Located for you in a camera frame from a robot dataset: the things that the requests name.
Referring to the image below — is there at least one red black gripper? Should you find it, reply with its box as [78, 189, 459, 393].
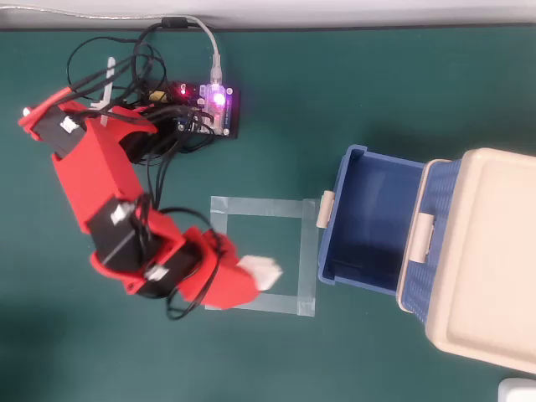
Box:
[126, 227, 260, 312]

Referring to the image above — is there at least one white toy brick cube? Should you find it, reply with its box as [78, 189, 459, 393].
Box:
[237, 254, 285, 292]

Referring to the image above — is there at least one blue wicker drawer taped handle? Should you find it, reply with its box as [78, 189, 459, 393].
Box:
[315, 144, 428, 295]

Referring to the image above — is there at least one clear tape strip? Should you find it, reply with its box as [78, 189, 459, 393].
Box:
[297, 198, 318, 318]
[204, 291, 316, 318]
[210, 195, 318, 220]
[210, 195, 230, 232]

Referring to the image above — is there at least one controller board on black plate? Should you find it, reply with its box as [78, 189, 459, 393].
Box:
[167, 78, 243, 142]

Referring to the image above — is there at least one white plastic strip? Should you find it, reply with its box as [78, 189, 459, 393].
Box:
[89, 56, 117, 127]

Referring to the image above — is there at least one white box corner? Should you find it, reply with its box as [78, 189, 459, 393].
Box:
[497, 377, 536, 402]

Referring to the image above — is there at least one black gripper servo cable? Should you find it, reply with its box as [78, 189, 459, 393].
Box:
[133, 195, 224, 322]

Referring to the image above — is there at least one black servo cable bundle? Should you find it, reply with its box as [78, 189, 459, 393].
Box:
[66, 35, 219, 168]

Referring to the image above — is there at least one blue wicker drawer plain handle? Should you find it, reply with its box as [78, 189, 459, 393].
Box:
[397, 158, 464, 324]

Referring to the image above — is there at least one gray USB cable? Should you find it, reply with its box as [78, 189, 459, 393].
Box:
[0, 3, 225, 85]

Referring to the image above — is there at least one black cable with ferrite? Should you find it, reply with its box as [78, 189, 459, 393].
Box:
[136, 15, 203, 55]

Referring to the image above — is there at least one beige plastic drawer cabinet frame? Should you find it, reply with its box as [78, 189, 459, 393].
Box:
[395, 147, 536, 376]

